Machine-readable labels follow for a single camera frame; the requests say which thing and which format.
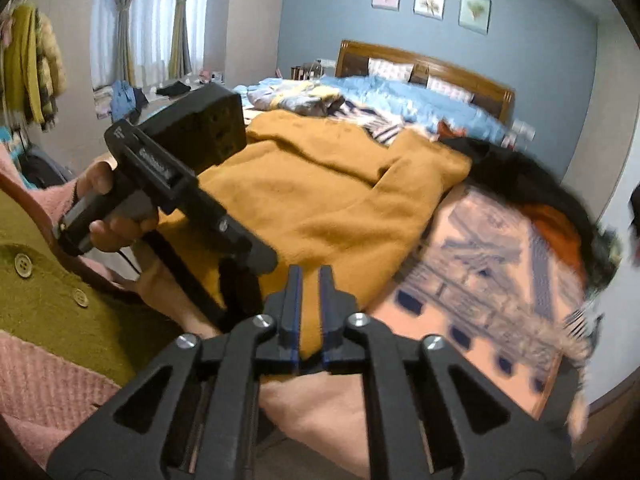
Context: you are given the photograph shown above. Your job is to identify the pink navy geometric blanket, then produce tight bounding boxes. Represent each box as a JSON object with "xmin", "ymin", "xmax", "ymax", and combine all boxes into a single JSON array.
[{"xmin": 132, "ymin": 102, "xmax": 608, "ymax": 480}]

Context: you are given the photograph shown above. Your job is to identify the rust orange garment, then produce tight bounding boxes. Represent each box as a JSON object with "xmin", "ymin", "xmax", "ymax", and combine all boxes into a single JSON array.
[
  {"xmin": 519, "ymin": 202, "xmax": 584, "ymax": 272},
  {"xmin": 437, "ymin": 120, "xmax": 469, "ymax": 142}
]

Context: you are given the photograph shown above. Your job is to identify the yellow hanging coat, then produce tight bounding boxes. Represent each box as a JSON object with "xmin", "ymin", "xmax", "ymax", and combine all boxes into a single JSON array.
[{"xmin": 2, "ymin": 4, "xmax": 47, "ymax": 127}]

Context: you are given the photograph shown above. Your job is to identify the olive green buttoned cardigan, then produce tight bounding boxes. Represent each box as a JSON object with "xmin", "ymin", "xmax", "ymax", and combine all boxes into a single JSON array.
[{"xmin": 0, "ymin": 191, "xmax": 187, "ymax": 387}]

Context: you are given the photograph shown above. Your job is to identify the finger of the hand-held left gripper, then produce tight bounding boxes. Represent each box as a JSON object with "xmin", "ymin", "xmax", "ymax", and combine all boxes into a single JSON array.
[{"xmin": 222, "ymin": 222, "xmax": 279, "ymax": 276}]

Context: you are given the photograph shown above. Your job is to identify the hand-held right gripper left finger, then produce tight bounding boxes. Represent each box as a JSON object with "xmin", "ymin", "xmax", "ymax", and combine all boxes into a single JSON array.
[{"xmin": 47, "ymin": 265, "xmax": 304, "ymax": 480}]

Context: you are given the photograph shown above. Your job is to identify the person's left hand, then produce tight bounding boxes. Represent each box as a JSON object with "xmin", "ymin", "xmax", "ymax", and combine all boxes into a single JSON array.
[{"xmin": 75, "ymin": 160, "xmax": 161, "ymax": 253}]

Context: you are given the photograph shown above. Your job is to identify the beige puffer jacket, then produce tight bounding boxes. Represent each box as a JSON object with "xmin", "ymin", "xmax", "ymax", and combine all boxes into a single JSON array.
[{"xmin": 35, "ymin": 10, "xmax": 69, "ymax": 99}]

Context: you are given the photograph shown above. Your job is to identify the wooden bed headboard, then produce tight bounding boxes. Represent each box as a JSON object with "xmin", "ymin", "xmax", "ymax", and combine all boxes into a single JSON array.
[{"xmin": 334, "ymin": 39, "xmax": 516, "ymax": 124}]

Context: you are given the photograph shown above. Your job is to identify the light blue duvet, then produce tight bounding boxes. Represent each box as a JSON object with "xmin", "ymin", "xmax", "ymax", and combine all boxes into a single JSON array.
[{"xmin": 235, "ymin": 75, "xmax": 512, "ymax": 147}]

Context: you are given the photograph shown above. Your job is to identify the black garment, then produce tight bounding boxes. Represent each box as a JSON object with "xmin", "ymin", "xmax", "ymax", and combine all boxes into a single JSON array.
[{"xmin": 442, "ymin": 137, "xmax": 622, "ymax": 292}]

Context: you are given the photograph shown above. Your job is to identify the colourful printed quilt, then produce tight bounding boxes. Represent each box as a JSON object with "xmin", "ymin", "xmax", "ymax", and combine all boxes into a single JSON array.
[{"xmin": 247, "ymin": 82, "xmax": 347, "ymax": 119}]

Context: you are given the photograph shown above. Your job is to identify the pink knit sweater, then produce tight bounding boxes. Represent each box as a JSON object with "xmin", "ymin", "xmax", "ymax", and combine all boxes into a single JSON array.
[{"xmin": 0, "ymin": 330, "xmax": 124, "ymax": 434}]

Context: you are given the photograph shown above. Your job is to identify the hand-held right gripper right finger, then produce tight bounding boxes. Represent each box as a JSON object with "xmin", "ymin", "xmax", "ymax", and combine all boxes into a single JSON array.
[{"xmin": 318, "ymin": 265, "xmax": 573, "ymax": 480}]

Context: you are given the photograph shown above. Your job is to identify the mustard sweater with black trim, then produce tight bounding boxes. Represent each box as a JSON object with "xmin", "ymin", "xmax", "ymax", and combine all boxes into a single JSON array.
[{"xmin": 150, "ymin": 110, "xmax": 473, "ymax": 368}]

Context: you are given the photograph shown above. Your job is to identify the green framed wall picture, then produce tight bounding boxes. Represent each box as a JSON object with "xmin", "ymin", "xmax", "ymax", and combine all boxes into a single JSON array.
[{"xmin": 458, "ymin": 0, "xmax": 493, "ymax": 36}]

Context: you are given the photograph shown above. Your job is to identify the black cloth on windowsill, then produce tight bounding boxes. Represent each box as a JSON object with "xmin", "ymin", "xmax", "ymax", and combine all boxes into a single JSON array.
[{"xmin": 155, "ymin": 81, "xmax": 194, "ymax": 97}]

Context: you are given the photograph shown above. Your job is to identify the grey yellow curtain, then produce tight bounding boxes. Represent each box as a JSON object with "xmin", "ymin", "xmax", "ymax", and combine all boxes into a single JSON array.
[
  {"xmin": 164, "ymin": 0, "xmax": 212, "ymax": 79},
  {"xmin": 97, "ymin": 0, "xmax": 151, "ymax": 88}
]

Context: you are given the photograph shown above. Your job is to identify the blue denim clothing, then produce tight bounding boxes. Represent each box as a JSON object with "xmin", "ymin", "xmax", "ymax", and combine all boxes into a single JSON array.
[{"xmin": 109, "ymin": 80, "xmax": 149, "ymax": 124}]

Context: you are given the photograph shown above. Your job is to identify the white wall outlet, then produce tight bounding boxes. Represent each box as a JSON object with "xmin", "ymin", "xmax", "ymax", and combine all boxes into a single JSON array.
[{"xmin": 505, "ymin": 119, "xmax": 537, "ymax": 149}]

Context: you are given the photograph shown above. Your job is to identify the bottles on nightstand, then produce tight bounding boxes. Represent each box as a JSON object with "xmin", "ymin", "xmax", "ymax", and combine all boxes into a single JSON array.
[{"xmin": 290, "ymin": 59, "xmax": 324, "ymax": 81}]

